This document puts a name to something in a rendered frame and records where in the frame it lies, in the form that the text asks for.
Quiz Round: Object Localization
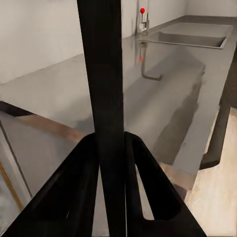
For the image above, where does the poster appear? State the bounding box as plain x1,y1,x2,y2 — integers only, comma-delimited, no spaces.
77,0,126,237

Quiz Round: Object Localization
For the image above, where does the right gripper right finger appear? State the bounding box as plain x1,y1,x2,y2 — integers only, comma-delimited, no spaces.
124,131,207,237

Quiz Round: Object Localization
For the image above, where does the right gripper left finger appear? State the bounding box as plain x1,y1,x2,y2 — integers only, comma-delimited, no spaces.
1,133,100,237

